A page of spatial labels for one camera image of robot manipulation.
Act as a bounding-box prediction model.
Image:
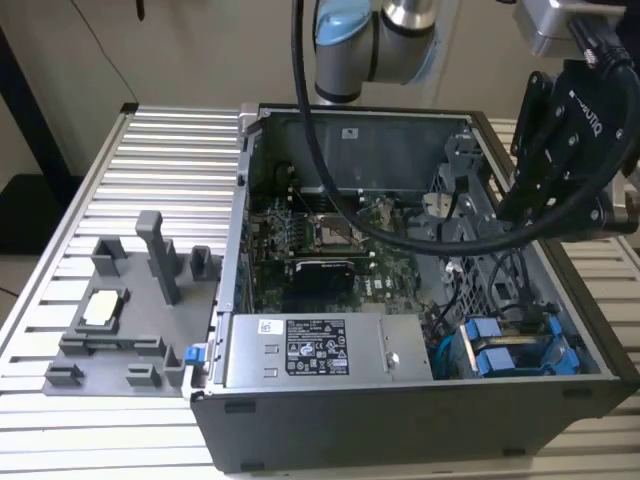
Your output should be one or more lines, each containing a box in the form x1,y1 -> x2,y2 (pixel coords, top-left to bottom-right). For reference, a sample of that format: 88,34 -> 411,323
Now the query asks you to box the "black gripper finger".
519,149 -> 601,227
497,72 -> 556,226

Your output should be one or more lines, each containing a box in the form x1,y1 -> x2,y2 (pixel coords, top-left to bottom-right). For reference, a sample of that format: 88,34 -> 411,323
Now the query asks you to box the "black disk wire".
488,248 -> 532,326

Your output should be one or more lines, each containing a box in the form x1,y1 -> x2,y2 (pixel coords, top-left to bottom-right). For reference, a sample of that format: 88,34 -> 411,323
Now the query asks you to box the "hard disk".
462,313 -> 579,354

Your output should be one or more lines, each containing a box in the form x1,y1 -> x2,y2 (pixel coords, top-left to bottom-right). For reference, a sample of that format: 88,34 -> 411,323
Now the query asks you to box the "metal disk bay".
429,129 -> 601,381

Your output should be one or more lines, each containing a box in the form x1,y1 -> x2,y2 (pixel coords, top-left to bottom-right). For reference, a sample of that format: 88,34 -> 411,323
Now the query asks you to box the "blue disk carrier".
474,348 -> 581,377

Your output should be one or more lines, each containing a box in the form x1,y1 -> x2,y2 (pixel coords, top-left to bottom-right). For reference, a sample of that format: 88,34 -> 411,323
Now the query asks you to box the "black fan shroud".
259,114 -> 471,196

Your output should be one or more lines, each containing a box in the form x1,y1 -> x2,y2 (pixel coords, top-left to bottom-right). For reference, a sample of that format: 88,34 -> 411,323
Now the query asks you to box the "green motherboard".
247,192 -> 426,314

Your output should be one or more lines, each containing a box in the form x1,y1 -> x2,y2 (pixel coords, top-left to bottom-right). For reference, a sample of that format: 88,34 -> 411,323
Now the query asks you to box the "CPU socket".
307,209 -> 371,251

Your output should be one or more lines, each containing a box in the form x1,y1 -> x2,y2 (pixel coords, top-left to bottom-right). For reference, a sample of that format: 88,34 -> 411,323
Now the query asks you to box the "black graphics card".
284,257 -> 374,296

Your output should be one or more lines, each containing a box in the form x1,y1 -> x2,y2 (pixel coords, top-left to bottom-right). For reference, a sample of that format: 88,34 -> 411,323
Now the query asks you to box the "open black PC case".
180,102 -> 640,474

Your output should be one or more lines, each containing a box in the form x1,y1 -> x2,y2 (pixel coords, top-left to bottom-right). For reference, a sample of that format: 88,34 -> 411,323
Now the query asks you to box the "silver power supply unit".
222,312 -> 434,389

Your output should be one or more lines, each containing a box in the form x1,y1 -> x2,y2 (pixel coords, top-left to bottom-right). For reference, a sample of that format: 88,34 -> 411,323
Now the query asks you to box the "grey parts rack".
43,209 -> 224,399

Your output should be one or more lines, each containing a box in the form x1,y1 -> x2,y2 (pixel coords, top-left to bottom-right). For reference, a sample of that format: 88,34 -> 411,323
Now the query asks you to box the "silver CPU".
82,289 -> 124,324

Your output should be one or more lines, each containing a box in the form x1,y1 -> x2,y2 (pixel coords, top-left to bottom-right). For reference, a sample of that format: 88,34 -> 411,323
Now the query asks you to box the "black box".
0,173 -> 84,256

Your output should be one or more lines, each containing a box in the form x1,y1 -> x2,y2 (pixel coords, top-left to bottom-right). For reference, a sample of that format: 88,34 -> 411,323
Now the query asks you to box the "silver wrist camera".
513,0 -> 629,59

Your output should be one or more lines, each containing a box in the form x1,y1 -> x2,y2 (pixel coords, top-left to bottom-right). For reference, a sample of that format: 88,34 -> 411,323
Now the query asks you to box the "thick black cable hose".
292,0 -> 640,257

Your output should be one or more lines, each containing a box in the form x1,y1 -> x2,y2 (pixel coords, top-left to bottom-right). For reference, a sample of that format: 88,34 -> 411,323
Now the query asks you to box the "blue cable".
432,334 -> 456,376

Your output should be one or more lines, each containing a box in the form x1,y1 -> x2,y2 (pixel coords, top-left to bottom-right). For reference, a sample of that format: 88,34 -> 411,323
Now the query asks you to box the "thin black wall cable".
69,0 -> 142,106

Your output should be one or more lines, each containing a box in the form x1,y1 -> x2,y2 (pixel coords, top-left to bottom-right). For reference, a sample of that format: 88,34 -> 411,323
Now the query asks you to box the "black furniture frame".
0,24 -> 76,201

